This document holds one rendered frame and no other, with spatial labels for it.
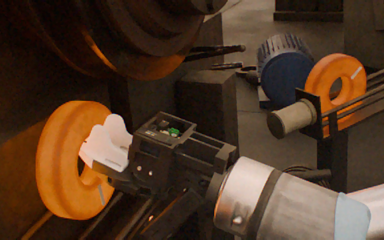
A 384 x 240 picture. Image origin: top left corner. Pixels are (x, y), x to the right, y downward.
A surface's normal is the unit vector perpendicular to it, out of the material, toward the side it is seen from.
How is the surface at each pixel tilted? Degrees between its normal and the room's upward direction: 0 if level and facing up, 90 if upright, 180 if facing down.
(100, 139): 90
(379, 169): 0
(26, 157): 90
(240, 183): 42
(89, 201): 89
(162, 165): 91
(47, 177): 81
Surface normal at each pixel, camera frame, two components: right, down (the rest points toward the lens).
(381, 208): -0.23, -0.43
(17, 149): 0.91, 0.08
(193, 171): -0.40, 0.38
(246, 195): -0.22, -0.19
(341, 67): 0.50, 0.29
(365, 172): -0.07, -0.93
